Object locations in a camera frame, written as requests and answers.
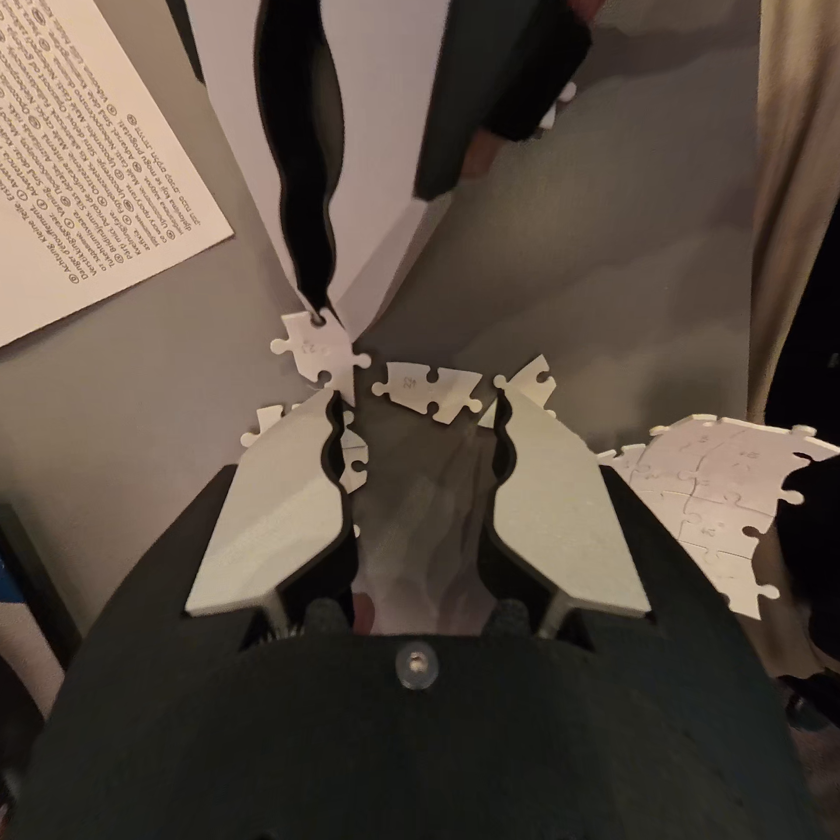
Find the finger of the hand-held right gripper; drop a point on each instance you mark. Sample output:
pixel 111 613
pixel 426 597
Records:
pixel 380 131
pixel 249 131

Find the white puzzle piece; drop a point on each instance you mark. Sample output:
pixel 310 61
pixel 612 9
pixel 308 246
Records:
pixel 426 388
pixel 321 358
pixel 565 93
pixel 548 120
pixel 264 423
pixel 355 463
pixel 528 384

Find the person's dark clothing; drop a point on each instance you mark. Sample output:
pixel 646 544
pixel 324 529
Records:
pixel 814 558

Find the blue and white puzzle box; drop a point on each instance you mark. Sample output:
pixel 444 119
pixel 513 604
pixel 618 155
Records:
pixel 6 581

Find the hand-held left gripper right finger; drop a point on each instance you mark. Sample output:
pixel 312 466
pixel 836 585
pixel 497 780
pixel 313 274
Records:
pixel 564 518

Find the partly built white puzzle ball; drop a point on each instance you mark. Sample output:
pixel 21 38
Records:
pixel 709 472

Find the white printed instruction sheet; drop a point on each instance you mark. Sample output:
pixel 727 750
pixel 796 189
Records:
pixel 85 164

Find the person's right hand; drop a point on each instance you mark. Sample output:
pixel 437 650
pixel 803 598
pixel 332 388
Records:
pixel 482 152

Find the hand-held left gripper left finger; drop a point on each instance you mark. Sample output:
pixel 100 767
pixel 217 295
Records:
pixel 262 518

